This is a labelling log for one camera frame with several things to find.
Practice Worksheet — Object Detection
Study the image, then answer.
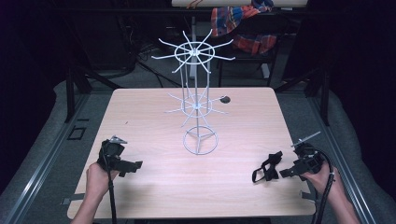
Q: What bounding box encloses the black strapped object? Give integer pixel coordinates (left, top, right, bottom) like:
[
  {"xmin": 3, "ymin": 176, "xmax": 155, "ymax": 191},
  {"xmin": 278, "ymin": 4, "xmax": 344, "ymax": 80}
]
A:
[{"xmin": 251, "ymin": 150, "xmax": 284, "ymax": 184}]

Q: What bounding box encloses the grey tape strip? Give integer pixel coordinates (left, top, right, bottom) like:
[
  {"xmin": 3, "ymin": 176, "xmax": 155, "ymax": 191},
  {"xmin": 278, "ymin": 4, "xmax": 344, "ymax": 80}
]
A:
[{"xmin": 61, "ymin": 193, "xmax": 86, "ymax": 205}]

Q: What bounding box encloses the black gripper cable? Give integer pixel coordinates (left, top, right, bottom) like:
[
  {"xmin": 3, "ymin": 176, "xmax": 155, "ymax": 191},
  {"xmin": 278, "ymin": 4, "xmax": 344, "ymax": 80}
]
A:
[
  {"xmin": 102, "ymin": 148, "xmax": 119, "ymax": 224},
  {"xmin": 310, "ymin": 148, "xmax": 336, "ymax": 224}
]

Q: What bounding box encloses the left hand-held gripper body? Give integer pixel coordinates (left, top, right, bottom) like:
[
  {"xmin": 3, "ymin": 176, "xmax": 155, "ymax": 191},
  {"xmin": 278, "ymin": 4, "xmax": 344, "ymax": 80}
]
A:
[{"xmin": 96, "ymin": 134, "xmax": 129, "ymax": 173}]

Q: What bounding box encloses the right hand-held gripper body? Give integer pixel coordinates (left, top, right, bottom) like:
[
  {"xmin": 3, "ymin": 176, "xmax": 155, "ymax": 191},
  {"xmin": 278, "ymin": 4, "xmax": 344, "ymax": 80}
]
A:
[{"xmin": 290, "ymin": 131, "xmax": 327, "ymax": 182}]

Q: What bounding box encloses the white wire display rack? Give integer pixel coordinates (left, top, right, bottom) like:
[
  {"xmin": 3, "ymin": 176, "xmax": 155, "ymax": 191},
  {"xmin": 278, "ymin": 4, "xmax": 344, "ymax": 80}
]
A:
[{"xmin": 150, "ymin": 29, "xmax": 236, "ymax": 156}]

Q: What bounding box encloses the person's left hand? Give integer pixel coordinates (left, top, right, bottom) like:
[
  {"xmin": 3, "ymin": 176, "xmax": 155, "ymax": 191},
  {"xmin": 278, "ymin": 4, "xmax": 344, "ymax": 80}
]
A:
[{"xmin": 85, "ymin": 161, "xmax": 120, "ymax": 201}]

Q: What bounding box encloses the black metal stand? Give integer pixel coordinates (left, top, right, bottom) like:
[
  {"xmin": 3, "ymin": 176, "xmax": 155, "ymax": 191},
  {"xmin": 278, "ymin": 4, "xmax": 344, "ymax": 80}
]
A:
[
  {"xmin": 274, "ymin": 66, "xmax": 332, "ymax": 127},
  {"xmin": 64, "ymin": 46, "xmax": 122, "ymax": 124}
]

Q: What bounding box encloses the black chair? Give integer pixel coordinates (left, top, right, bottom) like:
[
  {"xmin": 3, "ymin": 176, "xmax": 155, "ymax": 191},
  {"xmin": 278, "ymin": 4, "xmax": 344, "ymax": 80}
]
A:
[{"xmin": 214, "ymin": 6, "xmax": 283, "ymax": 88}]

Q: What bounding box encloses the plaid cloth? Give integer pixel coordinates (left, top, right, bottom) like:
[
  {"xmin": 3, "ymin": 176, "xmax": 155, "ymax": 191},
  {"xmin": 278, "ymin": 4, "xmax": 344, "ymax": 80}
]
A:
[{"xmin": 210, "ymin": 0, "xmax": 278, "ymax": 56}]

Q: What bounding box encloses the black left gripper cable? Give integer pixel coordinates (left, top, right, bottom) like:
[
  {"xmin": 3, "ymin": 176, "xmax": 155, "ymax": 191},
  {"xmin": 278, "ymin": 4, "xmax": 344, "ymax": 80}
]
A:
[{"xmin": 102, "ymin": 148, "xmax": 119, "ymax": 224}]

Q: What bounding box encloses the person's right hand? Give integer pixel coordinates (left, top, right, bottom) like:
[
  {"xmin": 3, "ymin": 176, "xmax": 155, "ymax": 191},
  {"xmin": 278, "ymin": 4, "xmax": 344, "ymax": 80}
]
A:
[{"xmin": 299, "ymin": 161, "xmax": 344, "ymax": 202}]

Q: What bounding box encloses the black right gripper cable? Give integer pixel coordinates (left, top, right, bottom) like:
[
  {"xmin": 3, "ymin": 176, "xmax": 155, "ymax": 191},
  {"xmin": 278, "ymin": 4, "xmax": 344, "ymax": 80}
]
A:
[{"xmin": 310, "ymin": 148, "xmax": 336, "ymax": 224}]

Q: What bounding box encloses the black rectangular floor frame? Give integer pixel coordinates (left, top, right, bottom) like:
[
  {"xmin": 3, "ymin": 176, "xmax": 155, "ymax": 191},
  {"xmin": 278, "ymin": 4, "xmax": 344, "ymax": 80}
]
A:
[{"xmin": 67, "ymin": 125, "xmax": 87, "ymax": 141}]

